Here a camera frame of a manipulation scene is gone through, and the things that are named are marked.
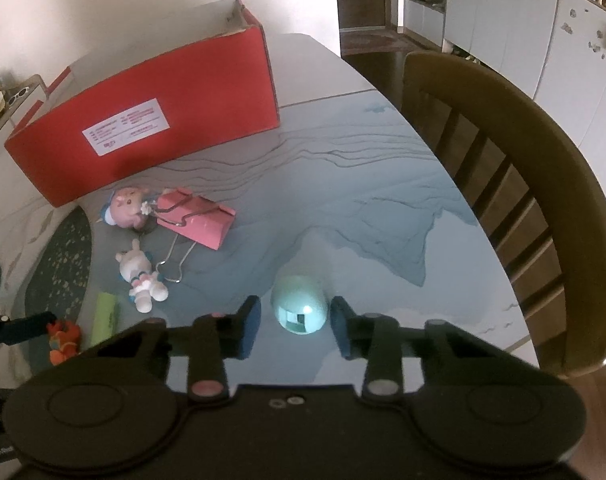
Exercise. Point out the green block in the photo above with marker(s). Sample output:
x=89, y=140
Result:
x=105, y=317

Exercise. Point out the white drawer chest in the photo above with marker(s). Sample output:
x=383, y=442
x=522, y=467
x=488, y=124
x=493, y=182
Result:
x=30, y=110

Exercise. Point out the pink doll figure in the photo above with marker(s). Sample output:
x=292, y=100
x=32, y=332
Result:
x=125, y=207

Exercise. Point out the white doll figure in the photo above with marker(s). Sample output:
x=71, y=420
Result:
x=143, y=282

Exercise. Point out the white wall cabinet unit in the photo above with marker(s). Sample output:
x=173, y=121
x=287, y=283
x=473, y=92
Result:
x=508, y=20

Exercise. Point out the patterned door rug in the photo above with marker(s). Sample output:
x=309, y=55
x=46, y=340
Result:
x=378, y=42

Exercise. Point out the orange toy figure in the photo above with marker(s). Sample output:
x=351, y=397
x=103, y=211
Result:
x=65, y=342

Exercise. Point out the wooden chair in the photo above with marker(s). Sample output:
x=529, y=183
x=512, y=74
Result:
x=533, y=125

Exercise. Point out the red cardboard box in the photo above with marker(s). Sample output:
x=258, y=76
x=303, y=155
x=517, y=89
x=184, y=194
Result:
x=223, y=85

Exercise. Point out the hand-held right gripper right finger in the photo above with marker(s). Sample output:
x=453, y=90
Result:
x=343, y=327

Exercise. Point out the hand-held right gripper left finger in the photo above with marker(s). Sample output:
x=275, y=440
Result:
x=250, y=327

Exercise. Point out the pink binder clip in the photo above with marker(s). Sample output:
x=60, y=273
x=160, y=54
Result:
x=203, y=220

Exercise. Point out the white sunglasses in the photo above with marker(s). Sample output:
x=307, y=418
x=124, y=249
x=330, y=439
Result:
x=18, y=96

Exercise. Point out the silver metal can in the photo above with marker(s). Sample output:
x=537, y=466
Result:
x=299, y=305

